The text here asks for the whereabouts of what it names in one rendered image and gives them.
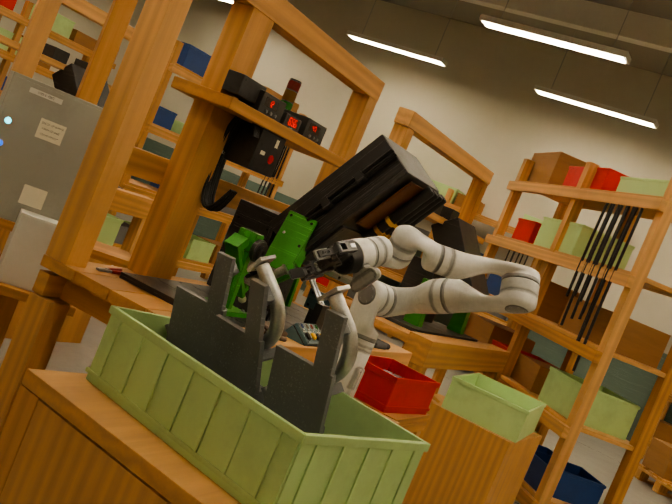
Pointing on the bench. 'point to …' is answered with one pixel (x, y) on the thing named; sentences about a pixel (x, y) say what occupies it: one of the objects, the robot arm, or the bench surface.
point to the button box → (302, 334)
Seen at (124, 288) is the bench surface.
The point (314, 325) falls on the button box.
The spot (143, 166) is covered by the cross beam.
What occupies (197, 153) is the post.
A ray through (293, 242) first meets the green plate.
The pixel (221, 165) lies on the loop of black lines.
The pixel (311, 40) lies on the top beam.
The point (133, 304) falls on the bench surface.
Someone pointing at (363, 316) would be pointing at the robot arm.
